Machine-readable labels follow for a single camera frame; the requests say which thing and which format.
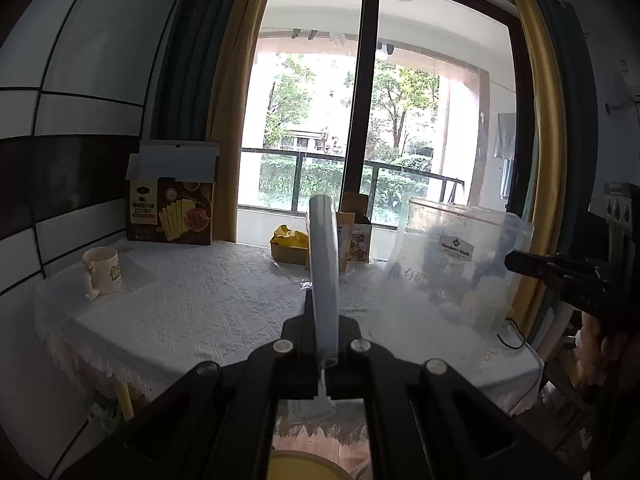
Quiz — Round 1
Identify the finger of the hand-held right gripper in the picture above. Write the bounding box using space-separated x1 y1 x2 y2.
504 250 618 318

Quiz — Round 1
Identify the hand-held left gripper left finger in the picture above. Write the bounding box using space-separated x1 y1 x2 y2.
65 316 321 480

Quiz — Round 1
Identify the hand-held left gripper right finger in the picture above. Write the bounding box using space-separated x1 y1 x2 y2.
327 316 571 480

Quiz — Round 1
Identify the clear plastic zip bag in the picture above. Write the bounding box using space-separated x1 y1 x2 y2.
367 196 536 341

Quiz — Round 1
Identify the pale yellow trash bin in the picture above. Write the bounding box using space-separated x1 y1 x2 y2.
270 450 363 480

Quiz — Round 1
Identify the person's right hand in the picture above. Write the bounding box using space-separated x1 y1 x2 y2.
575 312 640 391

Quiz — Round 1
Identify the small printed cardboard box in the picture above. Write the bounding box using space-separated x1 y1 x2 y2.
341 192 373 265

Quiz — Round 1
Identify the kraft paper pouch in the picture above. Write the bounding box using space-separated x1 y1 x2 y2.
335 211 357 273

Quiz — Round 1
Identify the yellow plastic bag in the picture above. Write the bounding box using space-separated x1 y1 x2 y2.
270 224 310 251

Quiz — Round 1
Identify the white fringed tablecloth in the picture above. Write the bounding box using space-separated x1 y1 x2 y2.
32 240 546 441

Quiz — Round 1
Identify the yellow curtain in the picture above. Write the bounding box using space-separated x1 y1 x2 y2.
500 0 568 331
205 0 281 243

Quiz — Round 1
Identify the hanging grey cloth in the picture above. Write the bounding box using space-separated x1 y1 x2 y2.
494 112 517 198

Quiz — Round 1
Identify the dark teal curtain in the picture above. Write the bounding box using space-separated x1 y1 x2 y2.
520 0 601 221
150 0 251 161

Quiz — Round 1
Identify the yellow table leg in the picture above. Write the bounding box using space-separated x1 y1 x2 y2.
116 382 135 423

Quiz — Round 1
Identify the balcony railing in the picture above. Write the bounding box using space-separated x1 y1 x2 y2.
242 147 466 211

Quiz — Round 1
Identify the brown food carton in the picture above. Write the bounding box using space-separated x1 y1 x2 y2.
125 140 221 247

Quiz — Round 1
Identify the cream cartoon mug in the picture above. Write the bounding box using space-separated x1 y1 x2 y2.
81 246 123 301

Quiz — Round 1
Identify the black white panelled wardrobe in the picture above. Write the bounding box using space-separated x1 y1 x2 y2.
0 0 186 461

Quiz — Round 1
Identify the black cable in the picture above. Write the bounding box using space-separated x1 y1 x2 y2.
497 317 527 351

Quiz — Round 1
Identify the dark sliding window frame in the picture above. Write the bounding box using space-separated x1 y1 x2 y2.
235 0 531 231

